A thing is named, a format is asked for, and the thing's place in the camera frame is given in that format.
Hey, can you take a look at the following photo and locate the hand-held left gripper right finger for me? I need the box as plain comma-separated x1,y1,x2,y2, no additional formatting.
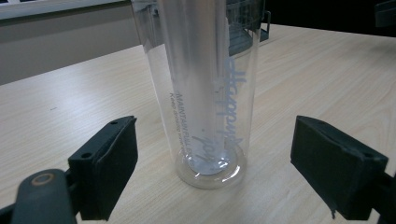
290,115,389,221

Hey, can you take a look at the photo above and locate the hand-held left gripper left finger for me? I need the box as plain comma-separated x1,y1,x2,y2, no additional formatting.
67,115,139,222

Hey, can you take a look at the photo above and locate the clear plastic bottle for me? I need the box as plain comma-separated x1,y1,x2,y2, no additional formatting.
130,0,262,190

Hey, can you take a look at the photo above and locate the dark wire rack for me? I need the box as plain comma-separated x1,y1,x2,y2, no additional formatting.
226,0,272,57

